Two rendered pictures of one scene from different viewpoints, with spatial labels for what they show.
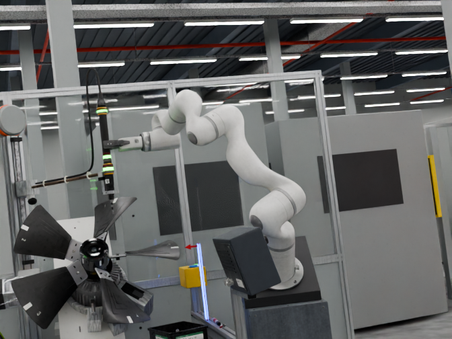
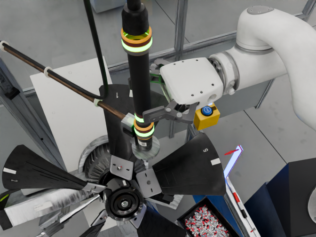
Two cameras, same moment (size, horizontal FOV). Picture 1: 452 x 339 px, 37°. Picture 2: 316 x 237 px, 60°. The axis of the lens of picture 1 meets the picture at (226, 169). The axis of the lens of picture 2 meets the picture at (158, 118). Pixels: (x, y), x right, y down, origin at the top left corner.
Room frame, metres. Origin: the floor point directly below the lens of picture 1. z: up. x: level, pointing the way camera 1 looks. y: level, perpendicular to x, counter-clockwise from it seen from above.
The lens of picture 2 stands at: (2.55, 0.50, 2.07)
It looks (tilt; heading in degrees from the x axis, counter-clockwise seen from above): 57 degrees down; 353
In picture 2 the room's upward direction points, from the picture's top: straight up
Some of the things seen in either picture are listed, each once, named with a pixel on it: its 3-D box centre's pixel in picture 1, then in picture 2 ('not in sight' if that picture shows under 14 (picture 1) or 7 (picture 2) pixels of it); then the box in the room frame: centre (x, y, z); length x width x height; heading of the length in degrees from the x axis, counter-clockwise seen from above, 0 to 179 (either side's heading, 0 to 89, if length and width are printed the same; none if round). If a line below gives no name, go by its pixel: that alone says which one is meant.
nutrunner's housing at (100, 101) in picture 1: (105, 145); (141, 99); (2.86, 0.49, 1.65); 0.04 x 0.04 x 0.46
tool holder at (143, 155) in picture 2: (107, 182); (141, 136); (2.86, 0.50, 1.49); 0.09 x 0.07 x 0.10; 49
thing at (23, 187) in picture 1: (26, 188); not in sight; (3.27, 0.96, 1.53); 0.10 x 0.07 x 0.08; 49
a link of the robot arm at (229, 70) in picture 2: (145, 142); (221, 75); (2.90, 0.33, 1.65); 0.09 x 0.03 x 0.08; 14
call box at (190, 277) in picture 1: (192, 277); (201, 109); (3.23, 0.21, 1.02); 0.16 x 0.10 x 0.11; 14
